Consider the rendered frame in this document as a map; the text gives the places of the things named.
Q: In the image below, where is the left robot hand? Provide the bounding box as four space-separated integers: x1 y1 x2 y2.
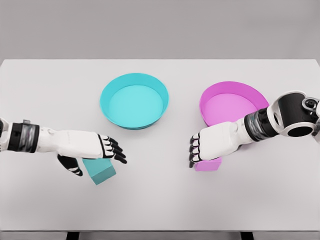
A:
56 130 128 178

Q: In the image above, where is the pink block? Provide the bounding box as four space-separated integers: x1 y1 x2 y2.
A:
194 156 223 172

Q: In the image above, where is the cyan plate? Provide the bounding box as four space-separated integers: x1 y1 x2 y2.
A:
99 72 170 131

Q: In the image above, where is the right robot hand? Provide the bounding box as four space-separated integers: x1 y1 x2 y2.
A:
188 121 243 169

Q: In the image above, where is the cyan block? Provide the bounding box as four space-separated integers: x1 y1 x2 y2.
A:
81 157 117 186

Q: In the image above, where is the pink plate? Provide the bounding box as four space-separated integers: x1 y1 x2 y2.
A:
199 80 270 128

